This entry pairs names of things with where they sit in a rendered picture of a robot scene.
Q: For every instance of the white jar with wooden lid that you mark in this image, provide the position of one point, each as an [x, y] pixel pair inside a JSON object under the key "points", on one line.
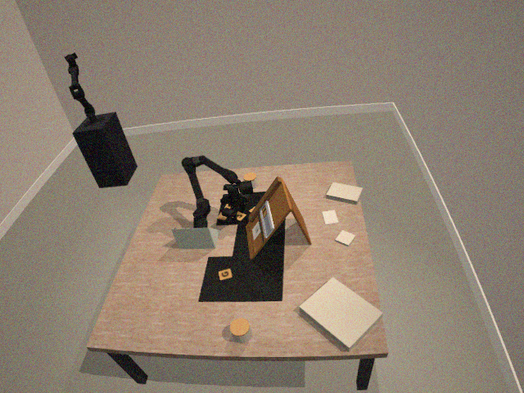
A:
{"points": [[252, 177], [241, 330]]}

